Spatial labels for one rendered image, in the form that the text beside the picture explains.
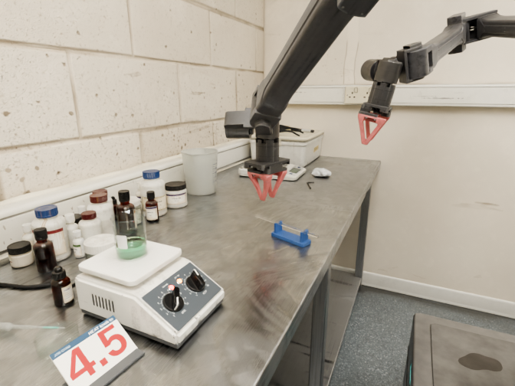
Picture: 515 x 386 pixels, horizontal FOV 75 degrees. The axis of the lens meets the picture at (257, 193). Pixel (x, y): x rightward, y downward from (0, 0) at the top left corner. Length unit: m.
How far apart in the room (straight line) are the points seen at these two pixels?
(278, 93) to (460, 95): 1.27
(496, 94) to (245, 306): 1.51
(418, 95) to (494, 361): 1.13
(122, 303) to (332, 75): 1.60
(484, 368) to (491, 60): 1.26
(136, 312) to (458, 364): 0.92
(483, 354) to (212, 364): 0.93
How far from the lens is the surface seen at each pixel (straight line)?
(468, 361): 1.22
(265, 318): 0.57
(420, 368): 1.15
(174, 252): 0.59
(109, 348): 0.53
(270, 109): 0.69
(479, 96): 1.83
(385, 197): 1.94
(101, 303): 0.59
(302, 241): 0.80
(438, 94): 1.81
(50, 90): 1.00
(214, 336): 0.55
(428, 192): 1.93
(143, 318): 0.54
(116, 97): 1.13
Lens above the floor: 1.10
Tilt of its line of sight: 17 degrees down
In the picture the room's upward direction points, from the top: straight up
